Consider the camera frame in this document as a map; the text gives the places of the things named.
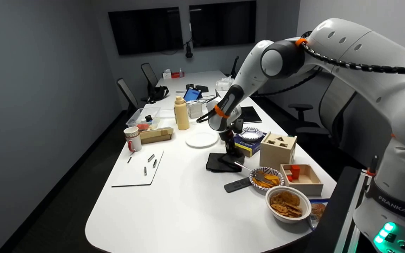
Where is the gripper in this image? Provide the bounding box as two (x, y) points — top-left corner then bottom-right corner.
(219, 128), (245, 163)

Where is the black rag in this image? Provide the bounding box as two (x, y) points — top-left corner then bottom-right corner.
(206, 152), (245, 173)

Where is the blue cardboard box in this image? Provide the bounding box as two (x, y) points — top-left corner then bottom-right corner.
(234, 131), (267, 158)

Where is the metal spoon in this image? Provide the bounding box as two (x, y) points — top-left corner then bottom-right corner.
(234, 161), (267, 180)

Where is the empty patterned bowl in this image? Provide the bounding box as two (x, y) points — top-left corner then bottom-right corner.
(239, 126), (264, 142)

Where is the white plate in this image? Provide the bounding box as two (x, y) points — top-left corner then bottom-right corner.
(185, 131), (219, 148)

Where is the black remote control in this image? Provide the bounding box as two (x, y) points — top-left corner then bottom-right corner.
(224, 177), (252, 193)

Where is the black notebook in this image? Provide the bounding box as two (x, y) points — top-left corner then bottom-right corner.
(240, 106), (262, 124)

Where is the wooden shape sorter box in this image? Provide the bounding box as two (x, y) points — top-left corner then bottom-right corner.
(259, 132), (297, 171)

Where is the patterned bowl with chips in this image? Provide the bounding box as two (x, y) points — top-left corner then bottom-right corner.
(248, 166), (285, 192)

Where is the yellow bottle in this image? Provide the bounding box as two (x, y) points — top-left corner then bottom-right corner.
(174, 96), (190, 131)

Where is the tablet with blue screen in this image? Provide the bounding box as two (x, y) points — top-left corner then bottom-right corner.
(183, 88), (203, 103)

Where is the black conference device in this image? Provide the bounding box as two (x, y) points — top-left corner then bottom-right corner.
(186, 83), (209, 93)

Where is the white bowl with crackers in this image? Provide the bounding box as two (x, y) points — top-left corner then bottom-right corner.
(265, 186), (312, 224)

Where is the long cardboard box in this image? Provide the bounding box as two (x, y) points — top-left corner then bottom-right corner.
(140, 127), (174, 145)

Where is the office chair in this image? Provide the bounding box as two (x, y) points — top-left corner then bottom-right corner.
(288, 103), (330, 142)
(230, 56), (240, 79)
(116, 78), (140, 113)
(141, 63), (159, 102)

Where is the wooden tray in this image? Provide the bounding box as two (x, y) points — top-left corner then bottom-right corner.
(279, 163), (324, 196)

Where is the black backpack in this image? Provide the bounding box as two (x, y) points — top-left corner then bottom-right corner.
(148, 85), (170, 103)

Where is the clear plastic bin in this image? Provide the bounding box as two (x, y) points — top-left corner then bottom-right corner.
(126, 106), (161, 131)

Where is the white board sheet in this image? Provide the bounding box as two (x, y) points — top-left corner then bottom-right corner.
(111, 149), (165, 188)

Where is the snack bag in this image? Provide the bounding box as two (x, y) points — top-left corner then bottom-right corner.
(307, 199), (330, 231)

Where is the white mug with red handle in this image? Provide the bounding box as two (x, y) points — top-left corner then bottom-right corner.
(123, 126), (143, 153)

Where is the wall monitor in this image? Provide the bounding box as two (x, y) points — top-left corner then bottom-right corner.
(189, 0), (257, 48)
(108, 7), (184, 56)

